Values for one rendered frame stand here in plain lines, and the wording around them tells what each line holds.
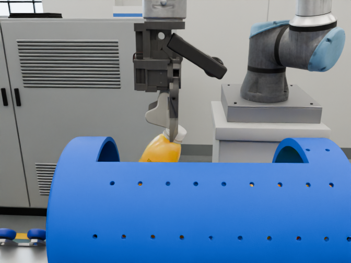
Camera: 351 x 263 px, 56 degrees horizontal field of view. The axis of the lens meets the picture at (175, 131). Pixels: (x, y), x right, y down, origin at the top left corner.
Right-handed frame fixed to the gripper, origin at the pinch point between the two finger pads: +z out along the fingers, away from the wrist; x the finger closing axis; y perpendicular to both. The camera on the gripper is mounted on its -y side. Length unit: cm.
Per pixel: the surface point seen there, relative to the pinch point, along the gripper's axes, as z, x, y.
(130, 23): -18, -150, 30
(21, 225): 125, -145, 115
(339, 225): 7.7, 18.3, -24.3
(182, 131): -0.4, 1.2, -1.3
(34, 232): 25.9, -3.2, 31.8
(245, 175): 2.3, 13.5, -11.0
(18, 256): 31.1, -1.4, 35.5
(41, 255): 31.1, -1.8, 30.3
